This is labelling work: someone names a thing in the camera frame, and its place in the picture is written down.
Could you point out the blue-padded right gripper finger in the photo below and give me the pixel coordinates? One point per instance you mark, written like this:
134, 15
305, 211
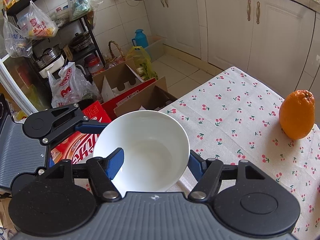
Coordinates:
207, 174
101, 173

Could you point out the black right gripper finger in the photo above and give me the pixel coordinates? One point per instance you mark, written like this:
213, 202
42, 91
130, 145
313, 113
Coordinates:
53, 126

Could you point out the white bowl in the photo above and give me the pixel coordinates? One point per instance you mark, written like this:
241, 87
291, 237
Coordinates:
156, 150

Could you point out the white kitchen cabinets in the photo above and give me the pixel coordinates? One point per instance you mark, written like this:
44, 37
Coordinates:
275, 41

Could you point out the red gift box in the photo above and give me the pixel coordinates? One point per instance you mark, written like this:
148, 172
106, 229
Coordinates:
79, 146

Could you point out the white plastic bag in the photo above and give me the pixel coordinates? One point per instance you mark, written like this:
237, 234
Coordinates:
71, 87

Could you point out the cherry print tablecloth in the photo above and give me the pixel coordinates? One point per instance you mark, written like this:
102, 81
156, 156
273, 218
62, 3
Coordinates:
234, 116

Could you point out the black metal shelf rack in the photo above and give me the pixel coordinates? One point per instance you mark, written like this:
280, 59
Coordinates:
25, 71

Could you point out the wicker basket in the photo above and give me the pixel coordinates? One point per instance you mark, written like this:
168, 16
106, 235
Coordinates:
116, 54

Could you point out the open cardboard box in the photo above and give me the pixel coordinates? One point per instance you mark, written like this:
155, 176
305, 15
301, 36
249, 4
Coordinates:
124, 91

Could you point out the bumpy orange tangerine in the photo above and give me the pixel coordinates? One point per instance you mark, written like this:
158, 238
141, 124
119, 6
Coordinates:
297, 114

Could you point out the yellow plastic bag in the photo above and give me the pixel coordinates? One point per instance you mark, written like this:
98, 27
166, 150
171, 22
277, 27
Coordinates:
142, 62

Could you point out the teal thermos jug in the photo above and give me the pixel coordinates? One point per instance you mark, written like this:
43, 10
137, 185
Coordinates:
140, 39

